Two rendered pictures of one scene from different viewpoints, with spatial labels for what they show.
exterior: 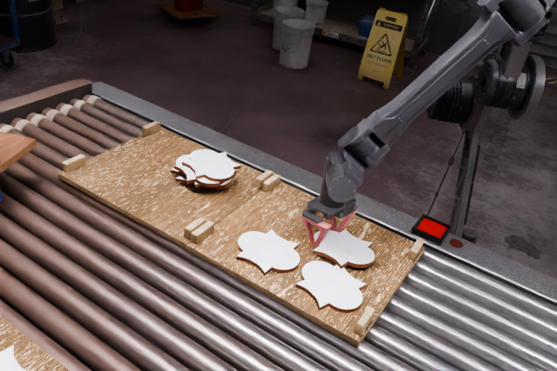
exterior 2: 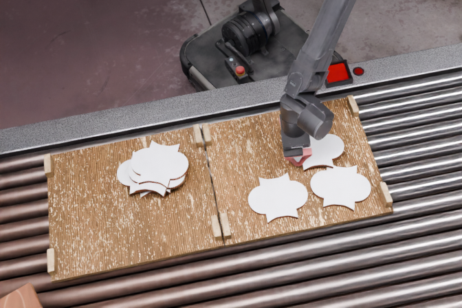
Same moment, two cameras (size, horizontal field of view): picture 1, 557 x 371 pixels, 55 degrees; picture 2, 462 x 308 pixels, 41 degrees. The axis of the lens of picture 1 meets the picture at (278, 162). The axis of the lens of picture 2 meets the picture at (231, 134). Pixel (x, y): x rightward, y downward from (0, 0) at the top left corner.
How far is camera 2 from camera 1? 0.85 m
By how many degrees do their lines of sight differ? 35
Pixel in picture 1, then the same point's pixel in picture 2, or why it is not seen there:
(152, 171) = (113, 207)
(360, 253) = (331, 144)
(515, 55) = not seen: outside the picture
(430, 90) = (344, 16)
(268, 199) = (221, 151)
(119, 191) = (119, 249)
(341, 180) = (322, 125)
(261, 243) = (267, 196)
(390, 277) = (359, 143)
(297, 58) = not seen: outside the picture
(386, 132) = (324, 64)
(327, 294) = (347, 196)
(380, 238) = not seen: hidden behind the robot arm
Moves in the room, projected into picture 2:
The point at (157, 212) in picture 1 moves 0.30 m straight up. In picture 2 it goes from (170, 239) to (148, 177)
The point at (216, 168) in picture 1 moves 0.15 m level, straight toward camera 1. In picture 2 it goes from (169, 164) to (214, 199)
